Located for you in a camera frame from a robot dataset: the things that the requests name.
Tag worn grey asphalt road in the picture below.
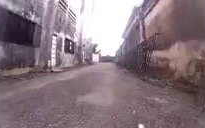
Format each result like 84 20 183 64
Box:
0 62 205 128

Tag grey pole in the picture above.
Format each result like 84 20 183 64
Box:
77 0 86 65
36 0 58 68

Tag metal lattice gate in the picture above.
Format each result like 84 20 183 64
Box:
123 32 159 81

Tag grey building with slatted top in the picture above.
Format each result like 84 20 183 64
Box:
52 0 81 68

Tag rubble dirt verge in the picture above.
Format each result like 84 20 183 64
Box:
118 64 205 112

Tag pale dirt kerb strip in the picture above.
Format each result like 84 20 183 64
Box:
0 63 88 84

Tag stained weathered building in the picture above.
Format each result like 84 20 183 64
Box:
115 0 205 92

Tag weathered grey building, dark windows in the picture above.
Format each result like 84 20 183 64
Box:
0 0 44 73

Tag white wall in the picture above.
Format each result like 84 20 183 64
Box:
91 53 101 64

